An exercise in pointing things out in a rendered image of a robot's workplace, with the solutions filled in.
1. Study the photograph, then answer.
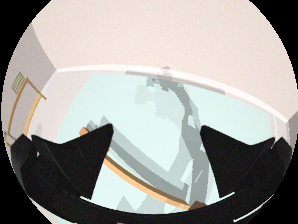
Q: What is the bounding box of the long wooden bed rail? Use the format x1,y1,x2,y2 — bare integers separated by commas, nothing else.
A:
102,155,190,210

